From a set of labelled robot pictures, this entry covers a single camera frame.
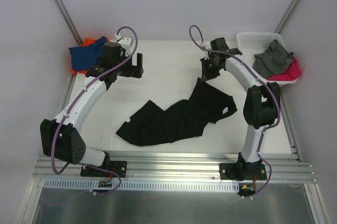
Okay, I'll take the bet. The black t shirt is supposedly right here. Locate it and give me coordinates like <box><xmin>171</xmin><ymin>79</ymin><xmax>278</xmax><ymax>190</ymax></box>
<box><xmin>116</xmin><ymin>79</ymin><xmax>237</xmax><ymax>147</ymax></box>

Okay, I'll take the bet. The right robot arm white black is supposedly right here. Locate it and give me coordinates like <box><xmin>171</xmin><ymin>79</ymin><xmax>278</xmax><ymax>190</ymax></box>
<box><xmin>201</xmin><ymin>37</ymin><xmax>281</xmax><ymax>181</ymax></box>

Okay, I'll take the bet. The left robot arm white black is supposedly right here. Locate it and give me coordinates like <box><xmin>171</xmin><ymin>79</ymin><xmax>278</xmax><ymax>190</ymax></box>
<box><xmin>40</xmin><ymin>37</ymin><xmax>143</xmax><ymax>176</ymax></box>

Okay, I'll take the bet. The white plastic laundry basket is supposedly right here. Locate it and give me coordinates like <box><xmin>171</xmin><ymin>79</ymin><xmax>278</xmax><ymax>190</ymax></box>
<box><xmin>236</xmin><ymin>32</ymin><xmax>302</xmax><ymax>86</ymax></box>

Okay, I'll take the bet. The blue t shirt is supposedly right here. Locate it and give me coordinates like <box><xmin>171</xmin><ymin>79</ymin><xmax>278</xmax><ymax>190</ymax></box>
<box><xmin>68</xmin><ymin>36</ymin><xmax>110</xmax><ymax>72</ymax></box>

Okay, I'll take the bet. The orange t shirt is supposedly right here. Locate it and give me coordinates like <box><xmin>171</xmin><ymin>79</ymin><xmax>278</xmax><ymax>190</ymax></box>
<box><xmin>70</xmin><ymin>37</ymin><xmax>114</xmax><ymax>75</ymax></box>

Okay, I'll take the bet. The grey green t shirt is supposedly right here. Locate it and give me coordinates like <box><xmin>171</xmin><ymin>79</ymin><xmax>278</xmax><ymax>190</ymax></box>
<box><xmin>253</xmin><ymin>39</ymin><xmax>294</xmax><ymax>79</ymax></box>

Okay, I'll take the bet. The pink t shirt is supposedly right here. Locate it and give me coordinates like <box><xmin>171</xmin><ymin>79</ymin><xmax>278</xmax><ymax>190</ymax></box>
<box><xmin>267</xmin><ymin>57</ymin><xmax>302</xmax><ymax>82</ymax></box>

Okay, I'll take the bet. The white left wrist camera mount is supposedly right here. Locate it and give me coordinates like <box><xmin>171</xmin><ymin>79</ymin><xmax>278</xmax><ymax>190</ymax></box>
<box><xmin>113</xmin><ymin>34</ymin><xmax>133</xmax><ymax>56</ymax></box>

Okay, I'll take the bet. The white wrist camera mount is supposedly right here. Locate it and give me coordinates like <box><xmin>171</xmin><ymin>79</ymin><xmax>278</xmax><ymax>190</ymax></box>
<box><xmin>113</xmin><ymin>34</ymin><xmax>133</xmax><ymax>56</ymax></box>
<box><xmin>199</xmin><ymin>43</ymin><xmax>211</xmax><ymax>53</ymax></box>

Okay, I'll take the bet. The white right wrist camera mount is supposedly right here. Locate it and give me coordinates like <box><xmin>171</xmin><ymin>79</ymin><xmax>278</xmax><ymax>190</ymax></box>
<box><xmin>199</xmin><ymin>43</ymin><xmax>211</xmax><ymax>53</ymax></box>

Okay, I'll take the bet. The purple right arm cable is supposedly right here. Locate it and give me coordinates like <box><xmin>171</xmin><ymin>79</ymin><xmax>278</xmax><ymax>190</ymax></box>
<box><xmin>188</xmin><ymin>25</ymin><xmax>282</xmax><ymax>200</ymax></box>

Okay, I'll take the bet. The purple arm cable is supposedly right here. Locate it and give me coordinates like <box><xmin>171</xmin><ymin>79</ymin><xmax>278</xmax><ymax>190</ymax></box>
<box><xmin>51</xmin><ymin>26</ymin><xmax>138</xmax><ymax>196</ymax></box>
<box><xmin>188</xmin><ymin>25</ymin><xmax>282</xmax><ymax>200</ymax></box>

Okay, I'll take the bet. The aluminium mounting rail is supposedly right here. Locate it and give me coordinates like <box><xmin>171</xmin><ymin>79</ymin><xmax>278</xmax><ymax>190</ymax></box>
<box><xmin>32</xmin><ymin>150</ymin><xmax>316</xmax><ymax>183</ymax></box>

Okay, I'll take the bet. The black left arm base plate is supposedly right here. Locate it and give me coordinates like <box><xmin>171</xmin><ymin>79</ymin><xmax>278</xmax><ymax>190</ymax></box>
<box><xmin>80</xmin><ymin>160</ymin><xmax>128</xmax><ymax>178</ymax></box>

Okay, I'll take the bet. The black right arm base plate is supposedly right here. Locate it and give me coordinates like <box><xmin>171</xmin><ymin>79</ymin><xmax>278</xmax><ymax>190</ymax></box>
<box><xmin>219</xmin><ymin>161</ymin><xmax>267</xmax><ymax>181</ymax></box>

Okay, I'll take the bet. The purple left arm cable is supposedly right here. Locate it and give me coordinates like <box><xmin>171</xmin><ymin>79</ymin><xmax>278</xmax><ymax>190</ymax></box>
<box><xmin>51</xmin><ymin>26</ymin><xmax>138</xmax><ymax>196</ymax></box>

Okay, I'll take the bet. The left corner aluminium post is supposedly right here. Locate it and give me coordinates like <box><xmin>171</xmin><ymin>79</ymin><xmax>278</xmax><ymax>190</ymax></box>
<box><xmin>53</xmin><ymin>0</ymin><xmax>83</xmax><ymax>46</ymax></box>

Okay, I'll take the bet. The corner aluminium post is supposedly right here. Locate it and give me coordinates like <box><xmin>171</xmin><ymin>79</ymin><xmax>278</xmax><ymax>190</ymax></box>
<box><xmin>53</xmin><ymin>0</ymin><xmax>83</xmax><ymax>46</ymax></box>
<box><xmin>274</xmin><ymin>0</ymin><xmax>301</xmax><ymax>34</ymax></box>

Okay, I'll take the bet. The white slotted cable duct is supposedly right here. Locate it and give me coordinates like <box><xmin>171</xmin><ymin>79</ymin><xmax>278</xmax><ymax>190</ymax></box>
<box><xmin>44</xmin><ymin>179</ymin><xmax>239</xmax><ymax>193</ymax></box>

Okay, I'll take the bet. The right corner aluminium post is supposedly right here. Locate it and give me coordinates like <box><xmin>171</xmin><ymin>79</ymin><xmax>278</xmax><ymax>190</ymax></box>
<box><xmin>274</xmin><ymin>0</ymin><xmax>301</xmax><ymax>34</ymax></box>

